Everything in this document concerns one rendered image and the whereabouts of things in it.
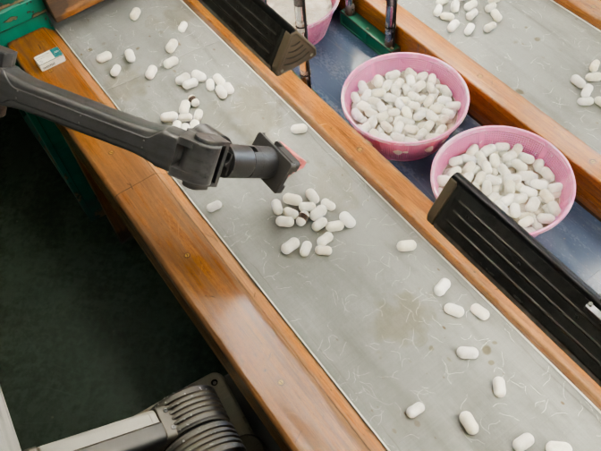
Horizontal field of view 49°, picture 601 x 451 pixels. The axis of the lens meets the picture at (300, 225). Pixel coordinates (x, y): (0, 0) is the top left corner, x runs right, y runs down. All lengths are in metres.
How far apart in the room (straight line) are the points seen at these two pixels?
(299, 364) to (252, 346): 0.08
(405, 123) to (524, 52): 0.34
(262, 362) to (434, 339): 0.29
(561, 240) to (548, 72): 0.40
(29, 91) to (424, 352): 0.76
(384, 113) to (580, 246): 0.47
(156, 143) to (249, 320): 0.33
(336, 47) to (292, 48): 0.62
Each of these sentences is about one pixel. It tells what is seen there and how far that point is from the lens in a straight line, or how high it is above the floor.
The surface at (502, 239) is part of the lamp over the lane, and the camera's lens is 0.83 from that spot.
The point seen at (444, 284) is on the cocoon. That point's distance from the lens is 1.18.
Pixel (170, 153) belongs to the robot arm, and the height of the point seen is 1.00.
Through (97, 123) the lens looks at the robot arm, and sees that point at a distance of 1.10.
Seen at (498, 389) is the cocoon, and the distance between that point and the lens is 1.11.
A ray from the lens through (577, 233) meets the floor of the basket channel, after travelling 1.39.
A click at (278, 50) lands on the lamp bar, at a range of 1.07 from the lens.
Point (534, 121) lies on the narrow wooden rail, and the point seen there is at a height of 0.76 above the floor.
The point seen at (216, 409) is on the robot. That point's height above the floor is 0.76.
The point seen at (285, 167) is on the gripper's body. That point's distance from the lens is 1.15.
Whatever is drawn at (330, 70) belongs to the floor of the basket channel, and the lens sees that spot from 1.63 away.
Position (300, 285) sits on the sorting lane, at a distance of 1.19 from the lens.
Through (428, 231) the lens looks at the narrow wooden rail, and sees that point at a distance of 1.23.
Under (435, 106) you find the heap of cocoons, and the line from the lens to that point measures 1.45.
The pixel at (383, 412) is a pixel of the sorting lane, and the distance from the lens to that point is 1.10.
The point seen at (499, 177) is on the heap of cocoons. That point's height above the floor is 0.74.
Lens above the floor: 1.78
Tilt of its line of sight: 56 degrees down
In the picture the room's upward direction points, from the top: 7 degrees counter-clockwise
